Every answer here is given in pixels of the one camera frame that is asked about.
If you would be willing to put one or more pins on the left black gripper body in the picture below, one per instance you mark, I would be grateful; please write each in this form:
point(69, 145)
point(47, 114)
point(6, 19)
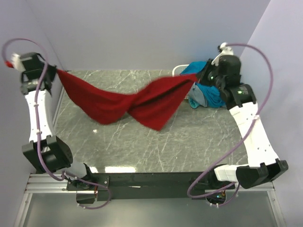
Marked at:
point(51, 73)

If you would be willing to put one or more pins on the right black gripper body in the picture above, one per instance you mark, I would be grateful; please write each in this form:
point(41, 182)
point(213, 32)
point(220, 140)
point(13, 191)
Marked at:
point(210, 76)

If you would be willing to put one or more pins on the red t shirt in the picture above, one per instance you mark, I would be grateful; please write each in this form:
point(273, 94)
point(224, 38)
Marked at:
point(152, 106)

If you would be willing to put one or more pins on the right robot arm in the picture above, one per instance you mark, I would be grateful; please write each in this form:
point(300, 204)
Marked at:
point(263, 165)

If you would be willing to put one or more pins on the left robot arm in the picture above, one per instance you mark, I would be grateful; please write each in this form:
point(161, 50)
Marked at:
point(45, 151)

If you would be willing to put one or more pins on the teal blue t shirt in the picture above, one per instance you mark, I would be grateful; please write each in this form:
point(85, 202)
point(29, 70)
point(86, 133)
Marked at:
point(212, 94)

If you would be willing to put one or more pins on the grey blue t shirt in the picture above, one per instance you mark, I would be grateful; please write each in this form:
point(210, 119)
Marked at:
point(196, 97)

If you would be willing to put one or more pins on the white plastic laundry basket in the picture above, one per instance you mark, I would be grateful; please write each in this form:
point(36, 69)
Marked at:
point(178, 70)

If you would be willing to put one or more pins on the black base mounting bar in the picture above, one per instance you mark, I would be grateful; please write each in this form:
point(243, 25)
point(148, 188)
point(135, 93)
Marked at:
point(150, 185)

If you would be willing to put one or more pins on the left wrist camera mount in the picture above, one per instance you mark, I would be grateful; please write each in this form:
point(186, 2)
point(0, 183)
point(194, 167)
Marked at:
point(15, 63)

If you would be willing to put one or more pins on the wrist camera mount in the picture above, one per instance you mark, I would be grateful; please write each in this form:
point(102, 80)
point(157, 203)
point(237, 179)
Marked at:
point(15, 63)
point(223, 49)

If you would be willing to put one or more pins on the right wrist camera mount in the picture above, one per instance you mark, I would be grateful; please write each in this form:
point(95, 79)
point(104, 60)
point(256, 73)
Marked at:
point(223, 49)

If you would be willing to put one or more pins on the aluminium frame rail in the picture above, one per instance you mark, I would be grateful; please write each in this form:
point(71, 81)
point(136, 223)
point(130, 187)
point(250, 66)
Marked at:
point(46, 184)

